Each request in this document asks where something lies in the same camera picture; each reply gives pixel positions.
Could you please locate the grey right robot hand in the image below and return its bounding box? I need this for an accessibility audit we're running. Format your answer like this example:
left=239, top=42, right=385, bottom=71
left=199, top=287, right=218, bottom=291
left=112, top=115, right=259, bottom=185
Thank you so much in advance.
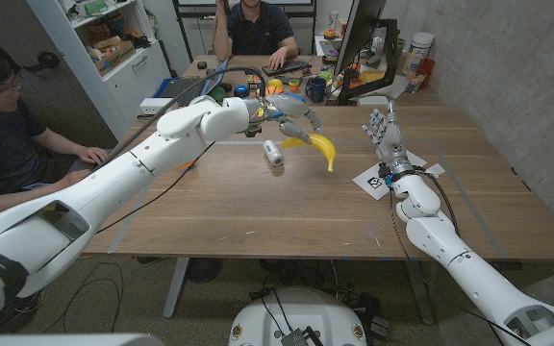
left=360, top=99, right=416, bottom=179

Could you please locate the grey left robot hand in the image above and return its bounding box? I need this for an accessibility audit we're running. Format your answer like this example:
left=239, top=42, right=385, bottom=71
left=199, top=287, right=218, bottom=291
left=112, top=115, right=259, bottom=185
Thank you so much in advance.
left=245, top=93, right=323, bottom=146

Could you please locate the yellow toy banana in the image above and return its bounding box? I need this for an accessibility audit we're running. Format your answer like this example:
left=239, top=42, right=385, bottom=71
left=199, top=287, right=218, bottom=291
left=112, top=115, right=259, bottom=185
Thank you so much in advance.
left=280, top=133, right=338, bottom=173

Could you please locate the white sticker sheet black mark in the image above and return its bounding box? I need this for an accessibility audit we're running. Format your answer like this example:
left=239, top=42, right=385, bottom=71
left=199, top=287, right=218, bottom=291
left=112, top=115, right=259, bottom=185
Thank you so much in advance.
left=351, top=149, right=428, bottom=202

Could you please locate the dark blue mug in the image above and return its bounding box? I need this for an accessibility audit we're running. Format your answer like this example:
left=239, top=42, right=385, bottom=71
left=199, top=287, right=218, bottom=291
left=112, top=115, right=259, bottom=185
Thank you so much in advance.
left=304, top=76, right=329, bottom=104

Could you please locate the black keyboard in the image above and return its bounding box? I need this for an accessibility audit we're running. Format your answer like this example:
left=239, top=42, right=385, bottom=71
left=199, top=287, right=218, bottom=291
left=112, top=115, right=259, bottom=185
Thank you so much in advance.
left=261, top=58, right=313, bottom=78

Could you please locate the small white can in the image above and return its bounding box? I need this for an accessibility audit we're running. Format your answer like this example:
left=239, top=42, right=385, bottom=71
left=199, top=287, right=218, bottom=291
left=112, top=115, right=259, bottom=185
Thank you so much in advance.
left=263, top=139, right=286, bottom=168

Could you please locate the flat white box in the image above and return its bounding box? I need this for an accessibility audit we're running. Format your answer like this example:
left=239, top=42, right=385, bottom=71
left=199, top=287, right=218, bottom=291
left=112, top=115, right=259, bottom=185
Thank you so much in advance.
left=356, top=95, right=390, bottom=108

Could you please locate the person in dark polo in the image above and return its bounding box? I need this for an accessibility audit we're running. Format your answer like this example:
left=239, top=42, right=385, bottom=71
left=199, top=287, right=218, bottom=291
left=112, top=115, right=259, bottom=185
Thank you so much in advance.
left=212, top=0, right=301, bottom=72

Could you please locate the red plastic cup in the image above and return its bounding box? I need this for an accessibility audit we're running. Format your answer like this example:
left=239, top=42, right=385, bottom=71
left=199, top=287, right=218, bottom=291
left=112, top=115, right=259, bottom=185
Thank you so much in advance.
left=415, top=57, right=437, bottom=90

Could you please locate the black monitor stand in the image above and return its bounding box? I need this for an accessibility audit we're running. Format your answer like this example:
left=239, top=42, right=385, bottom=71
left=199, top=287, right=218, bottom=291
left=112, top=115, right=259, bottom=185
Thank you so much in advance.
left=335, top=17, right=399, bottom=106

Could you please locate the white canister blue label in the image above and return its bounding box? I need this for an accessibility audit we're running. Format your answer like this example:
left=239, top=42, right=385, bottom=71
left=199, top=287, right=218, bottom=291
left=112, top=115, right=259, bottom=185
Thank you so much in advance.
left=401, top=31, right=436, bottom=76

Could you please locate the black computer monitor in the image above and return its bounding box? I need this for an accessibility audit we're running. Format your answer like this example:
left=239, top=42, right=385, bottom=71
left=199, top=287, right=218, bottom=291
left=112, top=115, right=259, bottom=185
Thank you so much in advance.
left=333, top=0, right=388, bottom=78

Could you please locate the open laptop blue lid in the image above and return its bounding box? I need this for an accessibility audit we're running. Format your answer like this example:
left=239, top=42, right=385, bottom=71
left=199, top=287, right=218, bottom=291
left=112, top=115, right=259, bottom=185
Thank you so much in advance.
left=153, top=57, right=231, bottom=106

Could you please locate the white power strip box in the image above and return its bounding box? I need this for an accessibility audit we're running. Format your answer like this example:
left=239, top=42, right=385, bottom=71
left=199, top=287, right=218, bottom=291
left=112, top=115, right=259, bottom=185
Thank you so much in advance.
left=138, top=97, right=178, bottom=116

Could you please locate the grey table leg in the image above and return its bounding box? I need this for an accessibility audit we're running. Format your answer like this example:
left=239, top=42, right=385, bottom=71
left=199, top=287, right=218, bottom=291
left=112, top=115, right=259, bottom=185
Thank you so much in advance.
left=404, top=259, right=436, bottom=326
left=163, top=257, right=190, bottom=319

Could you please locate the white shelf cabinet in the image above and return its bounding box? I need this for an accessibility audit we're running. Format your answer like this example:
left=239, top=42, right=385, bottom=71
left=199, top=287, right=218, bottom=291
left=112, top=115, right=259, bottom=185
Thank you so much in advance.
left=25, top=0, right=172, bottom=141

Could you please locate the cardboard box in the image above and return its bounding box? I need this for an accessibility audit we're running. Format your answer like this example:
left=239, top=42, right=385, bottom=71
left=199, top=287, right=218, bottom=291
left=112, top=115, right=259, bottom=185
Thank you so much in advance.
left=94, top=39, right=137, bottom=77

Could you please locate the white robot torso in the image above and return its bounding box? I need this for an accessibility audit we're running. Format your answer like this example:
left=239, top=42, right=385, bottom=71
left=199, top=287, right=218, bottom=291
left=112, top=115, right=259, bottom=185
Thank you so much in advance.
left=228, top=286, right=368, bottom=346

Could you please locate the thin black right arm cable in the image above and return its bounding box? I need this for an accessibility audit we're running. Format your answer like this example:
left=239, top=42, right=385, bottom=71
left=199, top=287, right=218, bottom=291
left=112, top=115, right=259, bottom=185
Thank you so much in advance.
left=389, top=186, right=533, bottom=346

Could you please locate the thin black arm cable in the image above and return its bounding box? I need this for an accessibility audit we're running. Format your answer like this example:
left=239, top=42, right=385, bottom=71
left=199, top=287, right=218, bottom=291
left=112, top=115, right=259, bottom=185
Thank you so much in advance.
left=389, top=186, right=533, bottom=346
left=60, top=141, right=216, bottom=334

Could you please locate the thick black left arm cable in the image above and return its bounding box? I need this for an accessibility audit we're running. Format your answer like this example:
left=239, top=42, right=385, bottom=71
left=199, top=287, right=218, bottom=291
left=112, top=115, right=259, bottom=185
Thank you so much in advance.
left=91, top=65, right=267, bottom=172

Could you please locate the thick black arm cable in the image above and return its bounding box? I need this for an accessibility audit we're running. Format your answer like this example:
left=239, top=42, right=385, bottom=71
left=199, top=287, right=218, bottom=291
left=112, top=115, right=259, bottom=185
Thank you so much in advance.
left=414, top=167, right=462, bottom=236
left=91, top=65, right=267, bottom=172

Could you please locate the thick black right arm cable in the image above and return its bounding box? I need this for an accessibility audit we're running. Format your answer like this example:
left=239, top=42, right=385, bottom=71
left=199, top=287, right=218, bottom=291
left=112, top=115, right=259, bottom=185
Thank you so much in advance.
left=414, top=167, right=462, bottom=236

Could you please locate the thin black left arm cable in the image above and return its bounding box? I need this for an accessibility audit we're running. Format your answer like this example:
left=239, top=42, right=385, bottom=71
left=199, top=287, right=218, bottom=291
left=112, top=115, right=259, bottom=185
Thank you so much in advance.
left=60, top=141, right=216, bottom=334

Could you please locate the black door handle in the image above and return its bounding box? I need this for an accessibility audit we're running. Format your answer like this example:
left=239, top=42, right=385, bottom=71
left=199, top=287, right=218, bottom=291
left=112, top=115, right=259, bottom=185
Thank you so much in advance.
left=22, top=50, right=61, bottom=73

